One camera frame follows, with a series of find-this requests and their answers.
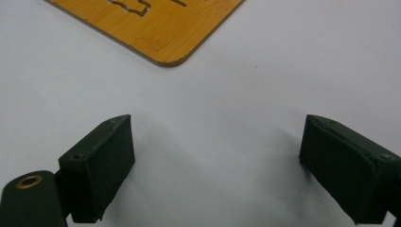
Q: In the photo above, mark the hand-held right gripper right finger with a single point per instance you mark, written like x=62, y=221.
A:
x=343, y=170

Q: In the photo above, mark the white table cover sheet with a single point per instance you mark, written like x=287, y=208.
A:
x=220, y=132

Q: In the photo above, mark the square bamboo trivet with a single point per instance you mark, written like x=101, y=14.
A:
x=164, y=34

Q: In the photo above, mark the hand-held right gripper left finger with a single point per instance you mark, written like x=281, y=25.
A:
x=94, y=170

